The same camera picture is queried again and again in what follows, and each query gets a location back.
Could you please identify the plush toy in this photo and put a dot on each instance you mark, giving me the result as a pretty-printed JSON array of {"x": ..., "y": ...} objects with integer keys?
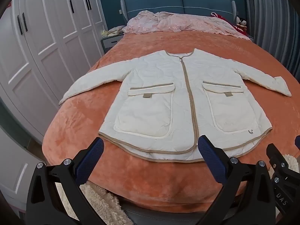
[{"x": 241, "y": 22}]

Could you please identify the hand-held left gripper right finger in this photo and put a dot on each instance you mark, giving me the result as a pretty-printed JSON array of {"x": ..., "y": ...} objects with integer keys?
[{"x": 211, "y": 159}]

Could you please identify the grey nightstand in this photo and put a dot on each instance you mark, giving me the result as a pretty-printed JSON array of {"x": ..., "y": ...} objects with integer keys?
[{"x": 110, "y": 43}]

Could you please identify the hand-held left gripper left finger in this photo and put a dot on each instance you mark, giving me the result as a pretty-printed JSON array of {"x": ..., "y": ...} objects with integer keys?
[{"x": 90, "y": 159}]

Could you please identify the grey pleated curtain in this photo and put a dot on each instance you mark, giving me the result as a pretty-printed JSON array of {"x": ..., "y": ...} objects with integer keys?
[{"x": 269, "y": 16}]

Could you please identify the cream fluffy cloth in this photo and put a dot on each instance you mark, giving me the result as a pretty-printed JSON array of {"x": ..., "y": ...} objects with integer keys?
[{"x": 103, "y": 204}]

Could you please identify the white panelled wardrobe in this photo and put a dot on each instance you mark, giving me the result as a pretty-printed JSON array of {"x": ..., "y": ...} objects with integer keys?
[{"x": 46, "y": 39}]

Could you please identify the blue bed headboard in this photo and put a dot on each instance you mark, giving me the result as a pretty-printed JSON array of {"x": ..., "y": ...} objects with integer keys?
[{"x": 164, "y": 4}]

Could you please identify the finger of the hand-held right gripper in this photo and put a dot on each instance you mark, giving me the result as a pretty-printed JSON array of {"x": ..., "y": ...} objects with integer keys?
[
  {"x": 298, "y": 141},
  {"x": 277, "y": 153}
]

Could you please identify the cream quilted jacket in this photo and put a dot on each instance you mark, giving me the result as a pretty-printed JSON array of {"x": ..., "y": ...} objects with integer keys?
[{"x": 159, "y": 86}]

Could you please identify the red cloth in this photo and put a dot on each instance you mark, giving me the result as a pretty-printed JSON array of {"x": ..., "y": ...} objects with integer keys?
[{"x": 216, "y": 15}]

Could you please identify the beige cloth pile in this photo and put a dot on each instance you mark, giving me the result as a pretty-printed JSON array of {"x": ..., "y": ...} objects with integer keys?
[{"x": 112, "y": 31}]

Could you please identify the orange plush blanket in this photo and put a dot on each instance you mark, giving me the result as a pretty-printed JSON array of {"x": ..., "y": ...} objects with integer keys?
[{"x": 140, "y": 175}]

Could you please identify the pink floral quilt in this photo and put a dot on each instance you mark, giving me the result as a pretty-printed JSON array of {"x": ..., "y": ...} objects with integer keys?
[{"x": 178, "y": 22}]

